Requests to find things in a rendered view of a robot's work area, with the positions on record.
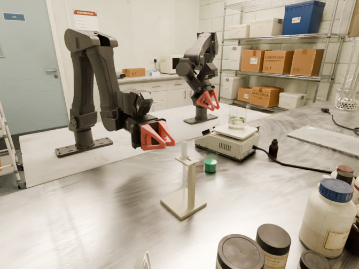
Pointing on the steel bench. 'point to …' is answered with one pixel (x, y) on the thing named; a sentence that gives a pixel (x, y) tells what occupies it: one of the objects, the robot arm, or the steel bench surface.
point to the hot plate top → (235, 132)
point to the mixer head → (350, 21)
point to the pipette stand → (195, 203)
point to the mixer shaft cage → (349, 102)
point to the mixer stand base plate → (327, 140)
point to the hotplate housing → (229, 145)
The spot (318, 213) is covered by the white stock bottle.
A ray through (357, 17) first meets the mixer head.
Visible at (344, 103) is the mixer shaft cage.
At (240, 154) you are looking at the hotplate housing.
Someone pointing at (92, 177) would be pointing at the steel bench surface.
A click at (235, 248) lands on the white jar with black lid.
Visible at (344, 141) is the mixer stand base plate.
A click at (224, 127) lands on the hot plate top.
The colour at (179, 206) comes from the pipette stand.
